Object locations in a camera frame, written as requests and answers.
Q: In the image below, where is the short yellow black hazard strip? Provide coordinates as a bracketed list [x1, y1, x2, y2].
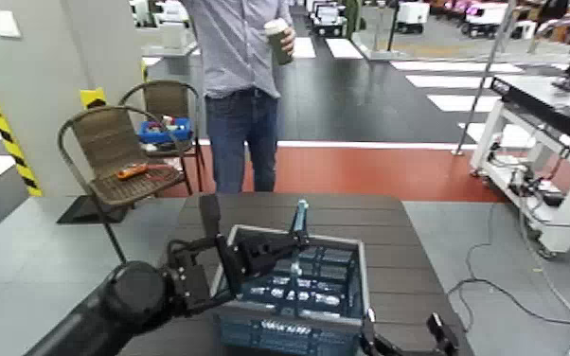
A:
[80, 87, 109, 111]

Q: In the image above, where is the white equipment cart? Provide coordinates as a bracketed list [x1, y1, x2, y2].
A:
[470, 74, 570, 256]

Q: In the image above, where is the tall yellow black hazard strip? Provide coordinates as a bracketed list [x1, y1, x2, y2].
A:
[0, 89, 45, 198]

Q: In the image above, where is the white box pedestal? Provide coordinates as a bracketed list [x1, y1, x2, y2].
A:
[159, 22, 188, 50]

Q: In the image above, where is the person in grey shirt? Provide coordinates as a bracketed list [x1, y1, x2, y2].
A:
[180, 0, 297, 194]

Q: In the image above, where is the white delivery robot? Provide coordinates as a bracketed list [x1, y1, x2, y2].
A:
[311, 1, 347, 38]

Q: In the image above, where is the black floor cable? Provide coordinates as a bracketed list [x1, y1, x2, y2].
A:
[446, 204, 570, 330]

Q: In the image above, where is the orange hand tool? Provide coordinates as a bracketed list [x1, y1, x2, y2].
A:
[116, 164, 150, 181]

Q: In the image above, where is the blue plastic bin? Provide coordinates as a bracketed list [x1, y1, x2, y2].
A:
[137, 116, 194, 145]

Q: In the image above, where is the white wall plate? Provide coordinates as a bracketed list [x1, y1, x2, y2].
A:
[0, 9, 23, 40]

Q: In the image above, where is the grey metal pole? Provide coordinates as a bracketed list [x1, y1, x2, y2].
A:
[452, 0, 518, 157]

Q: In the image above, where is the person left hand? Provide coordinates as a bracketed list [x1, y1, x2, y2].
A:
[280, 27, 297, 59]

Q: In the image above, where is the brown wicker chair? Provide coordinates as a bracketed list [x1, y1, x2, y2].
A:
[57, 105, 186, 264]
[118, 80, 207, 196]

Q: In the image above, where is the blue crate with grey rim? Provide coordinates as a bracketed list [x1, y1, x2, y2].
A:
[212, 199, 372, 356]

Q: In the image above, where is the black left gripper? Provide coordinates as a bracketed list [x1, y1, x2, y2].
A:
[165, 232, 312, 317]

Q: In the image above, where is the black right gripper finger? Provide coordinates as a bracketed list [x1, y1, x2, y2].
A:
[361, 308, 408, 356]
[426, 311, 461, 356]

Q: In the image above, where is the dark paper cup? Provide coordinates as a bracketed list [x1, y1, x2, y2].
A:
[263, 18, 295, 67]

